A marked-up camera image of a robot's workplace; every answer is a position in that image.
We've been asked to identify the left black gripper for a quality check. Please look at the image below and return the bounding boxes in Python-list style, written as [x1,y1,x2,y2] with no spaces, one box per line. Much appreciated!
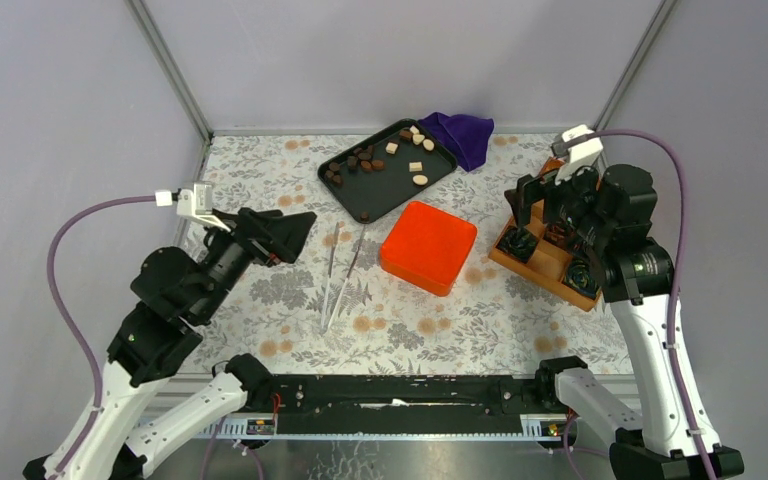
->
[193,206,319,322]

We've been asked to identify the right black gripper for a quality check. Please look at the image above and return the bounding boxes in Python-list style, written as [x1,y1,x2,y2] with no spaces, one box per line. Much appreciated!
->
[503,155,611,244]

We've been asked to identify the white metal tongs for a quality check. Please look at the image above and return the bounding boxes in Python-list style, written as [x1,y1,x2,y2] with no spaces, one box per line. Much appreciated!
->
[319,225,367,334]

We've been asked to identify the orange box lid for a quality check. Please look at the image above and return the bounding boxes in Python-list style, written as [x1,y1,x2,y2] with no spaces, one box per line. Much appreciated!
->
[379,201,477,271]

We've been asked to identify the orange chocolate box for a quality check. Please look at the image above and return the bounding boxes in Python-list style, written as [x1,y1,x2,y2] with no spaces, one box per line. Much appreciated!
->
[380,257,462,297]

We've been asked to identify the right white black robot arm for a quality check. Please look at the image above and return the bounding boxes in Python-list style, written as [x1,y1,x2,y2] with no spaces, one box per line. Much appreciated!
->
[505,164,745,479]

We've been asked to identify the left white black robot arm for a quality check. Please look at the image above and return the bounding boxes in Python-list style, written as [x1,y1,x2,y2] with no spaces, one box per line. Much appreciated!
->
[22,208,317,479]

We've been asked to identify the dark rolled cloth middle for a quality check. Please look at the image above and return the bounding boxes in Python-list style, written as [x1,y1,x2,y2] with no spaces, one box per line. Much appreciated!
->
[543,224,574,249]

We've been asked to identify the wooden compartment organizer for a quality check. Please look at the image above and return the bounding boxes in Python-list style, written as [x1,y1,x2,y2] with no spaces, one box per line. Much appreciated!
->
[488,200,601,312]

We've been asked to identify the purple cloth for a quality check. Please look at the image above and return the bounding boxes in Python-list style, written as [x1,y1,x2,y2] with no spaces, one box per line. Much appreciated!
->
[419,112,495,172]

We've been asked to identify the dark rolled cloth front-right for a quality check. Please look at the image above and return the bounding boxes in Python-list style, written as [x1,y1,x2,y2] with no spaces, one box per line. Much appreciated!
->
[562,258,600,299]

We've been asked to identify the floral table mat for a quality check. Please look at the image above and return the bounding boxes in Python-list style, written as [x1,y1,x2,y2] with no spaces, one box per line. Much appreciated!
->
[183,134,631,375]

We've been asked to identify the black tray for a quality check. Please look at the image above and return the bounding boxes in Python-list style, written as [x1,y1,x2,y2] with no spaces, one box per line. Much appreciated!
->
[316,118,458,224]

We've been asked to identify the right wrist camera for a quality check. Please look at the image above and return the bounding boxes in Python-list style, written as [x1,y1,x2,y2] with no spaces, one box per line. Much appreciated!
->
[551,124,604,185]

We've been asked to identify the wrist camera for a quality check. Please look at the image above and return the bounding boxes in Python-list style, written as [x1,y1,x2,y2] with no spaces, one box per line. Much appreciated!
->
[551,124,604,185]
[176,182,231,232]

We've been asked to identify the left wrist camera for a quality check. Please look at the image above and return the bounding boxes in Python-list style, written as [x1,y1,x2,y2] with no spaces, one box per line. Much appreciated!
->
[176,182,231,232]

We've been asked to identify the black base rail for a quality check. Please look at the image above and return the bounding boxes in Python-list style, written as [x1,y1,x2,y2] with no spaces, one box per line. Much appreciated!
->
[231,374,571,440]

